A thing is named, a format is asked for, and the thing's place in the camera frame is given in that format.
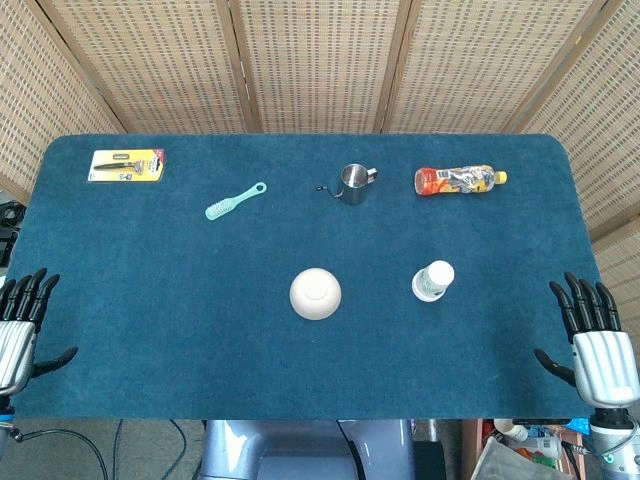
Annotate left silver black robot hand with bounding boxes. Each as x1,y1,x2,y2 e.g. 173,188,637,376
0,268,79,397

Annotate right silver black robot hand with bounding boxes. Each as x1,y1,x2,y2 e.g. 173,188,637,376
533,271,640,409

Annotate white paper cup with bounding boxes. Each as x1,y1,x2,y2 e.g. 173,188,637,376
411,268,447,304
422,259,456,297

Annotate black equipment beside table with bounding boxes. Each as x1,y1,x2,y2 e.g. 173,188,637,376
0,198,27,267

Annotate grey plastic bag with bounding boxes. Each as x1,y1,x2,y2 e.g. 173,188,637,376
471,436,569,480

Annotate wooden storage crate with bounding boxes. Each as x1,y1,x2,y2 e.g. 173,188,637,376
460,418,587,480

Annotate dark blue table mat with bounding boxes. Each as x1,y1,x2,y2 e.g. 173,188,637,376
3,133,627,421

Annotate razor in yellow blister pack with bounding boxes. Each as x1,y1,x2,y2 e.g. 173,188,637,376
87,147,167,184

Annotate woven rattan screen panel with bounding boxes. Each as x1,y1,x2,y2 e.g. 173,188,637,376
37,0,262,135
0,0,126,204
228,0,414,135
383,0,622,135
518,0,640,361

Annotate orange drink bottle yellow cap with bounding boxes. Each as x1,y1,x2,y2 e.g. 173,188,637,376
413,165,509,198

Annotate teal plastic hairbrush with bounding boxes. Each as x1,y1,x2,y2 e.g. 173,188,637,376
204,182,268,222

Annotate white upturned bowl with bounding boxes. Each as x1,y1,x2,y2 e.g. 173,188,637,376
289,267,343,321

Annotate blue-grey robot torso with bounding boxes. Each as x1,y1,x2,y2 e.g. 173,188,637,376
197,419,417,480

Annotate steel gooseneck pitcher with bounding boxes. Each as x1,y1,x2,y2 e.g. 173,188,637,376
315,163,380,207

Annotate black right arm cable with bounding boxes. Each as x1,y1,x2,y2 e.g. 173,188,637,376
560,439,590,480

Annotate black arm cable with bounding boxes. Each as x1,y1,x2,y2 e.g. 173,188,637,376
8,427,110,480
560,439,590,480

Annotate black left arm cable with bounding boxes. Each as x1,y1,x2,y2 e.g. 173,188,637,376
8,427,110,480

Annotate thin dark floor cable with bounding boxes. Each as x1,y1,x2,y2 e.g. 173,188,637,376
111,419,125,480
168,419,190,454

